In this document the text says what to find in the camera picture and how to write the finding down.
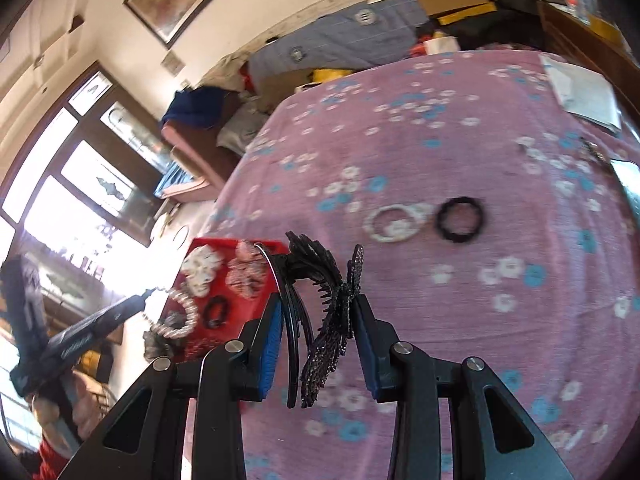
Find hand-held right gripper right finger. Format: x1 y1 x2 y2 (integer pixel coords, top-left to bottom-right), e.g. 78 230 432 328
352 295 576 480

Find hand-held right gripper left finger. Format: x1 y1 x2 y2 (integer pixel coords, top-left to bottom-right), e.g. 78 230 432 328
57 292 286 480

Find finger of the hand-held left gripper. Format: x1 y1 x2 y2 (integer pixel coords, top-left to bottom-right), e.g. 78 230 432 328
50 287 166 361

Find red tray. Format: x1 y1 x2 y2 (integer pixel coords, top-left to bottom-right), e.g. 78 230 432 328
170 236 291 363

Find black glitter hair clip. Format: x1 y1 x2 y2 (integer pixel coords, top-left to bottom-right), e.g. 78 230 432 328
255 230 366 409

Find grey glitter scrunchie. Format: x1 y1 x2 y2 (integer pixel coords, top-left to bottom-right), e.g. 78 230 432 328
142 312 188 361

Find black mesh pearl scrunchie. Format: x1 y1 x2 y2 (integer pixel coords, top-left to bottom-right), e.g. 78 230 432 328
202 296 233 331

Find dark red dotted scrunchie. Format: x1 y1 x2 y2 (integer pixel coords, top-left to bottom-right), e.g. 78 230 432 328
182 335 226 361

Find pearl bead bracelet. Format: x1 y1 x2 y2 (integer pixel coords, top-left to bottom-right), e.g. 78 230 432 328
141 287 201 339

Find red plaid scrunchie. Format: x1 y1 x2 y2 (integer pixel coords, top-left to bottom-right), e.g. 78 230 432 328
225 240 268 302

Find white polka-dot scrunchie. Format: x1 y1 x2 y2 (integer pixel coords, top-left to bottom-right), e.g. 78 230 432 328
180 245 226 298

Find person's left hand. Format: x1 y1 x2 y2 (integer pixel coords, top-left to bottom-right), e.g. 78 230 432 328
30 370 108 456

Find pink floral bedsheet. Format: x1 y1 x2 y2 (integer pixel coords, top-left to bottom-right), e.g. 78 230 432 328
197 49 640 480

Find wooden glass door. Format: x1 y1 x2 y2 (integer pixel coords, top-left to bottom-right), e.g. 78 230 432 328
0 60 176 281

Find blue cloth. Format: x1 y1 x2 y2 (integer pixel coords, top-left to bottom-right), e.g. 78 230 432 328
161 85 228 131

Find beige cloth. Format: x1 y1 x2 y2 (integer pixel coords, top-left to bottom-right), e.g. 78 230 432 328
200 52 261 91

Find metal keys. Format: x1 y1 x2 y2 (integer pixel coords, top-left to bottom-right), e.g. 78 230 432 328
580 137 611 166

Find grey checked quilt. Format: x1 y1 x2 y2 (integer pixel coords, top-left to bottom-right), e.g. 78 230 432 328
247 0 428 81

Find white paper sheets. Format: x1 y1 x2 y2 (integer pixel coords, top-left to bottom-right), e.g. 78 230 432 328
540 54 623 135

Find yellow envelope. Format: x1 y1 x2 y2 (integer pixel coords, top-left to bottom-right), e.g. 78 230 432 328
436 3 498 26

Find wooden side cabinet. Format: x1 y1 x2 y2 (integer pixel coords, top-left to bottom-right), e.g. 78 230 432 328
520 0 640 91

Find white hair tie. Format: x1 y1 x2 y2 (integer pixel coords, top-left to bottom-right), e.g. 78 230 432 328
364 202 431 245

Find black hair tie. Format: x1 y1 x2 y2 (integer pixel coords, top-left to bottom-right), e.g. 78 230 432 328
434 196 485 244

